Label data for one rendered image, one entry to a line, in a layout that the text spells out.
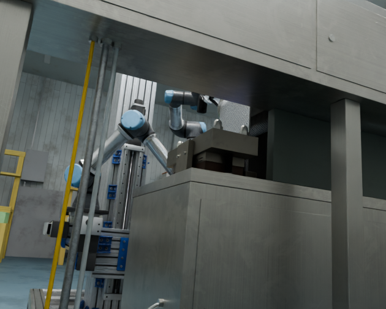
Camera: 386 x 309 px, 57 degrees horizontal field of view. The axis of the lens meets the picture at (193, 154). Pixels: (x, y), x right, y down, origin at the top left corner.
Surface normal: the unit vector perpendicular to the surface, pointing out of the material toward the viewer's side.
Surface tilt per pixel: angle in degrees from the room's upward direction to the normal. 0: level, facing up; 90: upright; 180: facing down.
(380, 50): 90
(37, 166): 90
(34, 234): 76
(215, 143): 90
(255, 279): 90
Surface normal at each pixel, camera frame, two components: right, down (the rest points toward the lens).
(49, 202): 0.43, -0.40
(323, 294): 0.40, -0.18
